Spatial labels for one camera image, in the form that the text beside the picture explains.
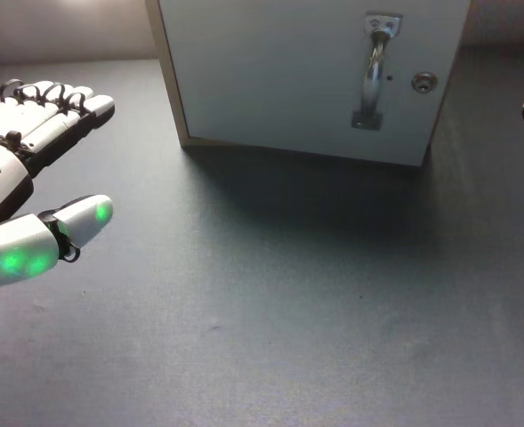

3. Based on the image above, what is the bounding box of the reddish-brown wooden panel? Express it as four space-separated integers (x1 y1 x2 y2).
157 0 472 167

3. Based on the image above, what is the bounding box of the round metal keyhole lock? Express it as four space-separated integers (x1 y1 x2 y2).
410 70 439 95

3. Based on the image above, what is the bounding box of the light wooden box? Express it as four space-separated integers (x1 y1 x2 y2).
144 0 190 148

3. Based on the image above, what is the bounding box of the grey table cloth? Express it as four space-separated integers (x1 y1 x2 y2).
0 44 524 427

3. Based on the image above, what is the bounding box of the chrome door handle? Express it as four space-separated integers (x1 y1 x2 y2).
351 12 404 131

